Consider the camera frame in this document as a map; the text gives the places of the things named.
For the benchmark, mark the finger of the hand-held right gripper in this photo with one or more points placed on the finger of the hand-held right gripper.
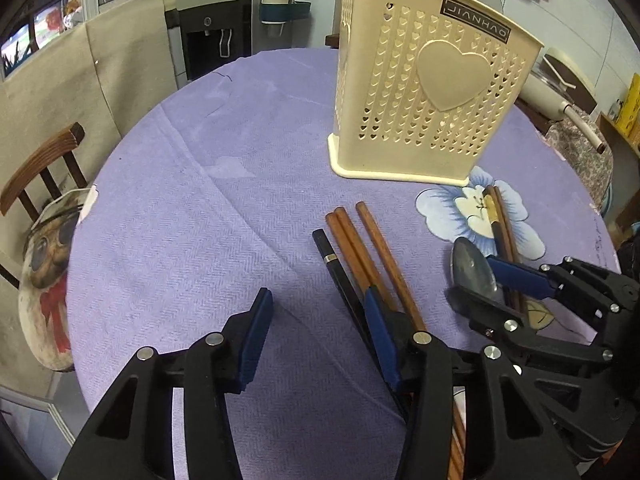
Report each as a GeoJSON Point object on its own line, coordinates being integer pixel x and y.
{"type": "Point", "coordinates": [495, 317]}
{"type": "Point", "coordinates": [520, 276]}

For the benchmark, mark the wooden chair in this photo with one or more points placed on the wooden chair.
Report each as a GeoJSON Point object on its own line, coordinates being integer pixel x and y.
{"type": "Point", "coordinates": [45, 152]}

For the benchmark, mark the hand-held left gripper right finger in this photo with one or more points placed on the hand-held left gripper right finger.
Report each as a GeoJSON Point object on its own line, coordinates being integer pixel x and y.
{"type": "Point", "coordinates": [382, 340]}

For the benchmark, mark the wooden side shelf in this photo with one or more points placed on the wooden side shelf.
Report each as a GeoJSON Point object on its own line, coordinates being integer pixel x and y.
{"type": "Point", "coordinates": [622, 170]}

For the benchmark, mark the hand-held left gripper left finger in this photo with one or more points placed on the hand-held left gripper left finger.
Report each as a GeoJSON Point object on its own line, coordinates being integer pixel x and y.
{"type": "Point", "coordinates": [255, 340]}

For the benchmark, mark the cream pan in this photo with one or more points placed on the cream pan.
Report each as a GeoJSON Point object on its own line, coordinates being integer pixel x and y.
{"type": "Point", "coordinates": [542, 100]}

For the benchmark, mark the cream and brown pot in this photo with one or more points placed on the cream and brown pot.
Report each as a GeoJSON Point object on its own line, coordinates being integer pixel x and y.
{"type": "Point", "coordinates": [580, 72]}

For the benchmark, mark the floral cloth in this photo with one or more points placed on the floral cloth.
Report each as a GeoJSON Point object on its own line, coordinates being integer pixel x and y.
{"type": "Point", "coordinates": [580, 160]}

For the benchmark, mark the animal print chair cushion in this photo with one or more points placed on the animal print chair cushion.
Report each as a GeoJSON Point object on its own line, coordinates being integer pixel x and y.
{"type": "Point", "coordinates": [45, 280]}

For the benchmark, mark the blue cup holder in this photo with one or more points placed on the blue cup holder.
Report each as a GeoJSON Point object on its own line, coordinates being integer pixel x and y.
{"type": "Point", "coordinates": [285, 11]}

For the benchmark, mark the cream perforated utensil holder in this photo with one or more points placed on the cream perforated utensil holder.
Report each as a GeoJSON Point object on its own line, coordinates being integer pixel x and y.
{"type": "Point", "coordinates": [400, 125]}

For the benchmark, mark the beige cloth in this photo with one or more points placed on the beige cloth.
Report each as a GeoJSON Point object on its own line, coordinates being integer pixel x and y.
{"type": "Point", "coordinates": [125, 60]}

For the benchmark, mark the yellow packet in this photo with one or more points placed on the yellow packet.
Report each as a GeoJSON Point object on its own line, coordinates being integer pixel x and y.
{"type": "Point", "coordinates": [631, 105]}

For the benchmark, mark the dark shelf unit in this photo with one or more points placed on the dark shelf unit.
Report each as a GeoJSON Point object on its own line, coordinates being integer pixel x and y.
{"type": "Point", "coordinates": [40, 35]}

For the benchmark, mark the brown wooden chopstick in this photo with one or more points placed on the brown wooden chopstick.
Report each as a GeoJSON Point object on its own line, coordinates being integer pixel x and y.
{"type": "Point", "coordinates": [347, 250]}
{"type": "Point", "coordinates": [388, 260]}
{"type": "Point", "coordinates": [361, 250]}

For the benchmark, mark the wooden washstand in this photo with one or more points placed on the wooden washstand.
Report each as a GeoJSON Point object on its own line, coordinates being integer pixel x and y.
{"type": "Point", "coordinates": [333, 41]}

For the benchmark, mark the black chopstick with gold band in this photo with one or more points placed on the black chopstick with gold band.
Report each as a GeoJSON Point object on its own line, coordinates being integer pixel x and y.
{"type": "Point", "coordinates": [497, 237]}

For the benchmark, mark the metal spoon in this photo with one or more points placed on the metal spoon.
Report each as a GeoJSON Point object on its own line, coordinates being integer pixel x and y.
{"type": "Point", "coordinates": [470, 267]}

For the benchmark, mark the glass pan lid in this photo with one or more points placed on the glass pan lid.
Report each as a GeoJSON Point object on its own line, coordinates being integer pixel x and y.
{"type": "Point", "coordinates": [550, 79]}

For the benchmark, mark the dark brown chopstick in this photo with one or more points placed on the dark brown chopstick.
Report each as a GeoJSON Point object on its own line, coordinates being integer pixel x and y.
{"type": "Point", "coordinates": [506, 230]}

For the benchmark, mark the water dispenser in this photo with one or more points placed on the water dispenser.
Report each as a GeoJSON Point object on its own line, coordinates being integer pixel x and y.
{"type": "Point", "coordinates": [210, 5]}

